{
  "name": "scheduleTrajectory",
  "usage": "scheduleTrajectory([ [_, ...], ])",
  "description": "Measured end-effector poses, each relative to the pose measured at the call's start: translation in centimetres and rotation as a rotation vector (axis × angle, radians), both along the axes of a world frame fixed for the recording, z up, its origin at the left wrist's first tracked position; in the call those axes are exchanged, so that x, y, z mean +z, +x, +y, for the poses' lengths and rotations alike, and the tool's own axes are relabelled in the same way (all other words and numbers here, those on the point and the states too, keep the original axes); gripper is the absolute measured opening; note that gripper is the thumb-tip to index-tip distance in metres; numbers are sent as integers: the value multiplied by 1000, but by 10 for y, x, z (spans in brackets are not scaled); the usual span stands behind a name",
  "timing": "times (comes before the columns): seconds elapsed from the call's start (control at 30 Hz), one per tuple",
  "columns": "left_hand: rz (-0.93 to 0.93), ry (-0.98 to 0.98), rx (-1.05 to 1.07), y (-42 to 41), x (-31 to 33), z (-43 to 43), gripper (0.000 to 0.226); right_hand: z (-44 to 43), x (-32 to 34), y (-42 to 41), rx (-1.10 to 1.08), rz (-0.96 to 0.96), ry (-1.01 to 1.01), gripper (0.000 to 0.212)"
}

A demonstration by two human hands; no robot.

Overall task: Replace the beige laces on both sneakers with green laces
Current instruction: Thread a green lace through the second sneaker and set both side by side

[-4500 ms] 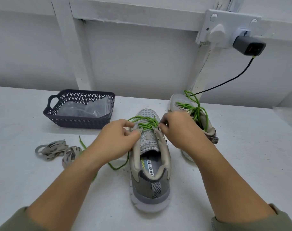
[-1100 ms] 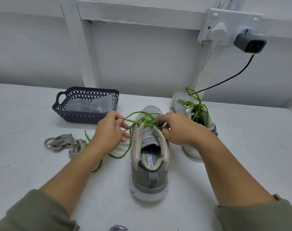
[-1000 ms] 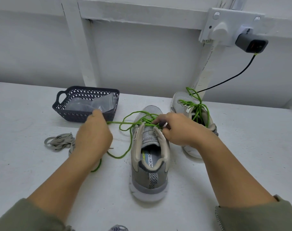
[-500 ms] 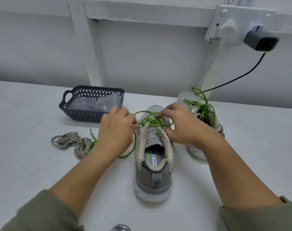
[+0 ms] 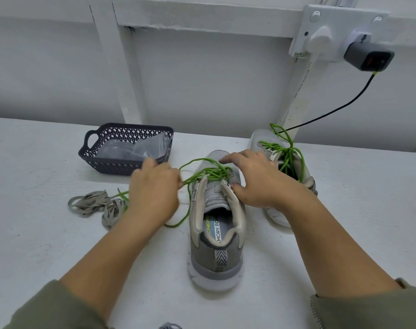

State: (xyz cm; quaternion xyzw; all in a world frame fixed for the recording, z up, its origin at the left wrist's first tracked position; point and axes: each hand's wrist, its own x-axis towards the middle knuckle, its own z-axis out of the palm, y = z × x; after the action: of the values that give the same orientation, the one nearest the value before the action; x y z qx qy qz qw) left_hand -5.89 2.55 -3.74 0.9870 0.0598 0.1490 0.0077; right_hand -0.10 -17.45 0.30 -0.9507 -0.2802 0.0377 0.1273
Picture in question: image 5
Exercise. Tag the person's left hand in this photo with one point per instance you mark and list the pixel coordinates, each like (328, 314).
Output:
(153, 192)

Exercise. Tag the person's right hand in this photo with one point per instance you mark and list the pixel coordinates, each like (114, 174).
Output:
(263, 178)

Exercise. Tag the green shoelace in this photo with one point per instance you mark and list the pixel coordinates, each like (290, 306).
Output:
(208, 171)
(287, 152)

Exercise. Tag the gray sneaker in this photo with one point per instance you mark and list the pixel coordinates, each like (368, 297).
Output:
(276, 215)
(216, 260)

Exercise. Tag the beige shoelace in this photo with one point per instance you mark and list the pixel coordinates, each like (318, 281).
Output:
(113, 210)
(90, 202)

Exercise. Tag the clear plastic bag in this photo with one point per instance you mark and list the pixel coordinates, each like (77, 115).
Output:
(136, 148)

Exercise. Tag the person's left forearm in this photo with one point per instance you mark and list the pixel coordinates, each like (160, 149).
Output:
(78, 284)

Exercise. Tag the person's right forearm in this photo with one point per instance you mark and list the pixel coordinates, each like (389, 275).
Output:
(352, 270)

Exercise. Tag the dark plastic lattice basket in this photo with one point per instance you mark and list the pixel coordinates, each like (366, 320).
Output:
(122, 166)

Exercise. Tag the gray patterned garment piece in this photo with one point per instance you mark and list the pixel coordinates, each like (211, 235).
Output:
(169, 326)

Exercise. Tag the white plug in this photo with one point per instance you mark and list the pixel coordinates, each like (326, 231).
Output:
(320, 41)

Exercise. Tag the gray charger adapter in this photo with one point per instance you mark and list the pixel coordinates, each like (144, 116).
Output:
(368, 56)

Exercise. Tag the white wall socket plate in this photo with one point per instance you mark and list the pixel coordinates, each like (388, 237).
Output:
(338, 20)

